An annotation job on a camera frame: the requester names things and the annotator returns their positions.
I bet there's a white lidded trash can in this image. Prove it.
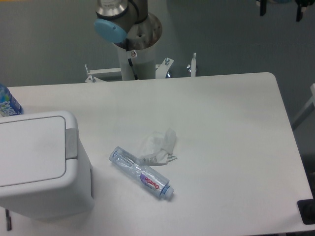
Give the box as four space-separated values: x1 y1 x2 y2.
0 111 95 219

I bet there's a silver robot arm blue cap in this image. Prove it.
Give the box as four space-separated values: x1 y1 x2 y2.
94 0 162 51

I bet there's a crumpled clear plastic wrapper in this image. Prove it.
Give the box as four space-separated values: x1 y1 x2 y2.
137 128 177 166

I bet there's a black table clamp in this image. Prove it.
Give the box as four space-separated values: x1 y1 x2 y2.
297 199 315 225

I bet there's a clear empty plastic bottle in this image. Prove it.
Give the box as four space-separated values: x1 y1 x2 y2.
109 147 174 200

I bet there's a blue labelled water bottle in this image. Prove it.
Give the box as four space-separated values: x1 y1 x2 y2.
0 84 24 117

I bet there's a white frame at right edge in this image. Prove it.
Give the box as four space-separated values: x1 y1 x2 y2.
291 84 315 130

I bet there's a white metal base frame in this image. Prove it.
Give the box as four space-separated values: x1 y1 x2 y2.
85 53 198 83

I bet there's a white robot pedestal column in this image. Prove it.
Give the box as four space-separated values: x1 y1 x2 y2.
115 45 156 81

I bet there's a black cable on pedestal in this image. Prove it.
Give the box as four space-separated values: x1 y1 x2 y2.
125 38 138 81

